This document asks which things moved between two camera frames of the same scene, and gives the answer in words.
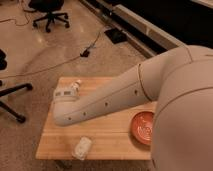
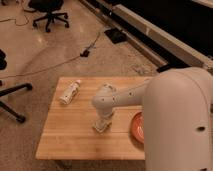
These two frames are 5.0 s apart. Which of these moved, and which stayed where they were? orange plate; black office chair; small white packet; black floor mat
Moved: small white packet
Stayed: black floor mat; black office chair; orange plate
